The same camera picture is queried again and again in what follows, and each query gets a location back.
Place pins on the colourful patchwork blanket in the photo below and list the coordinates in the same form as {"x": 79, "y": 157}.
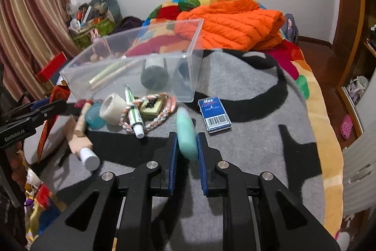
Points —
{"x": 320, "y": 109}

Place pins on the dark green cylinder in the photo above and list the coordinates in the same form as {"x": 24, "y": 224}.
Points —
{"x": 154, "y": 77}

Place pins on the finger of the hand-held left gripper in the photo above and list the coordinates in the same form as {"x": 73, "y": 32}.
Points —
{"x": 53, "y": 109}
{"x": 38, "y": 105}

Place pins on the red box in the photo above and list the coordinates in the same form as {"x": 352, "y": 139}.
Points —
{"x": 51, "y": 67}

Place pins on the grey green pillow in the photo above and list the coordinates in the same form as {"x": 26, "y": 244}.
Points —
{"x": 110, "y": 5}

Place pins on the white green toothpaste tube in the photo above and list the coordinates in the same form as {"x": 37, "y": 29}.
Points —
{"x": 135, "y": 118}

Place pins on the white tape roll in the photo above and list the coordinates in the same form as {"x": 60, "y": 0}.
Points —
{"x": 113, "y": 114}

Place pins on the clear plastic box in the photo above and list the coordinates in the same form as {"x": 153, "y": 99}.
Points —
{"x": 188, "y": 77}

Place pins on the mint green bottle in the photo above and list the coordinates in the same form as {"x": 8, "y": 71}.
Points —
{"x": 186, "y": 136}

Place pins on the dark clothes pile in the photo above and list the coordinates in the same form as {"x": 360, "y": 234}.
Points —
{"x": 130, "y": 23}

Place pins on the purple backpack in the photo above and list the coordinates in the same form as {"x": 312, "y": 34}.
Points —
{"x": 292, "y": 27}

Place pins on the grey black blanket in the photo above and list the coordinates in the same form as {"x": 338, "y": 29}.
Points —
{"x": 258, "y": 157}

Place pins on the white sandals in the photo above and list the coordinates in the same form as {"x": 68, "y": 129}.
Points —
{"x": 357, "y": 87}

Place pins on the pink rabbit toy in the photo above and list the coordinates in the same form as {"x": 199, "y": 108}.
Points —
{"x": 95, "y": 35}

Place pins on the teal jar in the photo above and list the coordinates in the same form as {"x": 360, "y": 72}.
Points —
{"x": 94, "y": 119}

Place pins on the beige tube with white cap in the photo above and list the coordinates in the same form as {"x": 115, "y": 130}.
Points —
{"x": 80, "y": 148}

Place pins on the person's left hand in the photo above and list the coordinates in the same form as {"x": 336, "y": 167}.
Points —
{"x": 17, "y": 171}

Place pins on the orange down jacket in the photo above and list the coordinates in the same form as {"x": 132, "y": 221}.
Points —
{"x": 232, "y": 21}

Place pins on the striped brown curtain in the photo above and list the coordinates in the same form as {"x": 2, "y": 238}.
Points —
{"x": 26, "y": 18}

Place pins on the white ribbed panel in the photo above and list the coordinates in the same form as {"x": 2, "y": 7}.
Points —
{"x": 358, "y": 168}

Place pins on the small blue box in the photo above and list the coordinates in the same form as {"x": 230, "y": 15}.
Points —
{"x": 213, "y": 112}

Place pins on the pale green stick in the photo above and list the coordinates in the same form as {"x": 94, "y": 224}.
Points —
{"x": 117, "y": 74}
{"x": 111, "y": 70}

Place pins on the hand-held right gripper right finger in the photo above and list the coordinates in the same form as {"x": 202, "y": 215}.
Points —
{"x": 202, "y": 162}

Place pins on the wooden bookshelf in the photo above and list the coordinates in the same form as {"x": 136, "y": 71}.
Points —
{"x": 349, "y": 18}

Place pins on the beige cylinder bottle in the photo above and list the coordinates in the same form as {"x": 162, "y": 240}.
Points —
{"x": 80, "y": 124}

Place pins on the olive green block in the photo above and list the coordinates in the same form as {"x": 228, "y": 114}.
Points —
{"x": 151, "y": 110}

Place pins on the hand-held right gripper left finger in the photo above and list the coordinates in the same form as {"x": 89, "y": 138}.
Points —
{"x": 173, "y": 165}

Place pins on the green storage bag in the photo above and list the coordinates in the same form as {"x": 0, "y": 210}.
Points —
{"x": 85, "y": 36}

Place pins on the pink clog shoe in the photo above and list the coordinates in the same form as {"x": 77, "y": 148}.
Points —
{"x": 346, "y": 127}

